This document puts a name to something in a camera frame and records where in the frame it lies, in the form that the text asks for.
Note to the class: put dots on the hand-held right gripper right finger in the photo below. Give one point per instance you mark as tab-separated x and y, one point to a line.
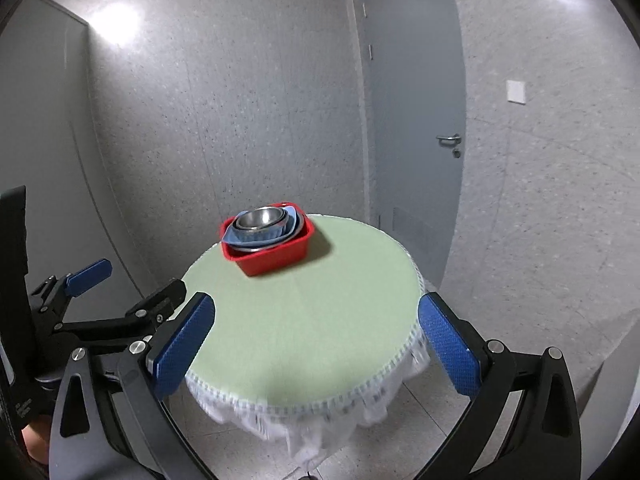
449	345

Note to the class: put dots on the large steel bowl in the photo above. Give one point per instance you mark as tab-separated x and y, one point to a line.
301	227

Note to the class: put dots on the white light switch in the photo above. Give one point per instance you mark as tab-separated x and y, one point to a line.
515	92

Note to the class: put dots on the grey door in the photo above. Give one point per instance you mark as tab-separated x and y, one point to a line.
415	85

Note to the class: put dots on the red plastic basin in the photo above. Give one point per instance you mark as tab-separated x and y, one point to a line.
272	257

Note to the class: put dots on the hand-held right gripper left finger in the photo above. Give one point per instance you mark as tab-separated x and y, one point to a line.
182	345

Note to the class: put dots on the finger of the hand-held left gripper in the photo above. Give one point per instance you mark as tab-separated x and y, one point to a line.
90	274
160	300

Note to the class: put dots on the blue plastic bowl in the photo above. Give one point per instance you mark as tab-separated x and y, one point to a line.
231	232

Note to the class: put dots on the green lace-trimmed tablecloth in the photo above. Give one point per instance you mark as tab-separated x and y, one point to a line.
310	320

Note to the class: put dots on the small steel bowl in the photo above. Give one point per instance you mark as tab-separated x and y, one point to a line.
260	217

